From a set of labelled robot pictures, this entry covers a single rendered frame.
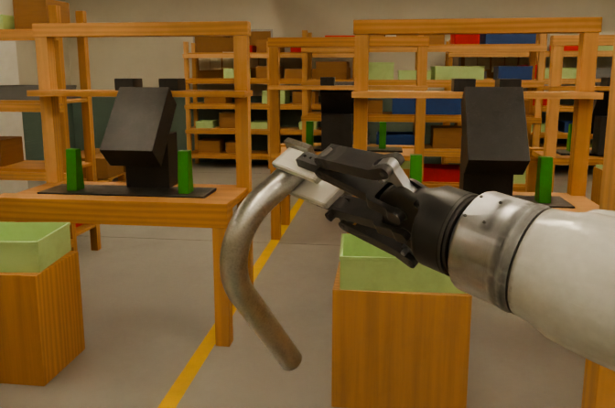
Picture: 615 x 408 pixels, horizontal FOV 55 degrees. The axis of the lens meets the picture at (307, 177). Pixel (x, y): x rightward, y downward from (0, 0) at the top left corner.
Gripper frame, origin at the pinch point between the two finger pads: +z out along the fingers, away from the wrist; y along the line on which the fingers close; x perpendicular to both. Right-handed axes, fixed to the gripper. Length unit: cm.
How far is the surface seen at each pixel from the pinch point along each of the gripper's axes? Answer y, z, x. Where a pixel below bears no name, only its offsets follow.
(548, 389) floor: -268, 50, -126
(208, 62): -383, 868, -459
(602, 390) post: -75, -17, -34
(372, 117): -370, 426, -407
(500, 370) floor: -271, 77, -124
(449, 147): -432, 351, -452
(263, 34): -366, 794, -545
